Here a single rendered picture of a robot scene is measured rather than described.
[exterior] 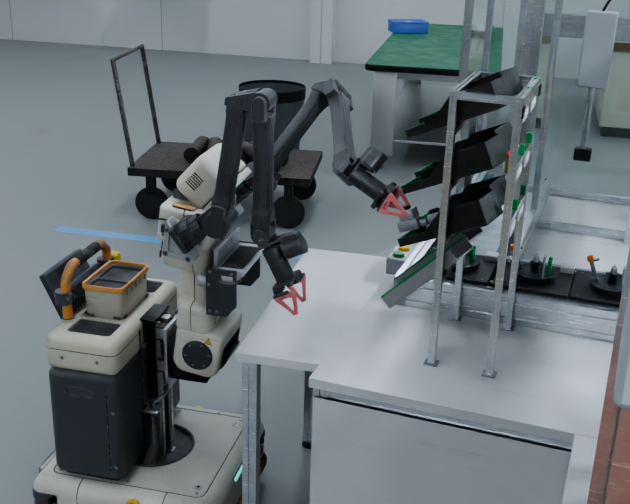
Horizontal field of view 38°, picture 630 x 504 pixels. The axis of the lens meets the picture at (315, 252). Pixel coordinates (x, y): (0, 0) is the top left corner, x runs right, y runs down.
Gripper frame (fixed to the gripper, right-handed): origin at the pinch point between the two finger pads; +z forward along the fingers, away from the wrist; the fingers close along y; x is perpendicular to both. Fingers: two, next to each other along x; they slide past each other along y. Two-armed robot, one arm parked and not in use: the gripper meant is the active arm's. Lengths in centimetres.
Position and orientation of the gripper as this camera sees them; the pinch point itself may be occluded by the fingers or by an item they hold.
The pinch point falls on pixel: (407, 212)
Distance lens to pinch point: 264.9
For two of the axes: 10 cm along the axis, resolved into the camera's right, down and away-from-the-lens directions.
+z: 7.8, 5.8, -2.2
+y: 4.6, -3.1, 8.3
